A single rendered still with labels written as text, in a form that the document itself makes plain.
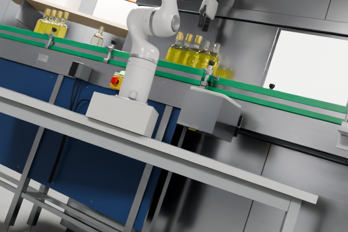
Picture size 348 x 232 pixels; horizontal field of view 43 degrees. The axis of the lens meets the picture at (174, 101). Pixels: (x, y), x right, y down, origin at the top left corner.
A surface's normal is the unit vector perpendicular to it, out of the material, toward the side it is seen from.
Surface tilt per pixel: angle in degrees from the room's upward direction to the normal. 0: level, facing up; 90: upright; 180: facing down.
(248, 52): 90
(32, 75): 90
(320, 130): 90
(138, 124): 90
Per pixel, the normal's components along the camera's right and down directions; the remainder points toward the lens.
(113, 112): -0.07, -0.13
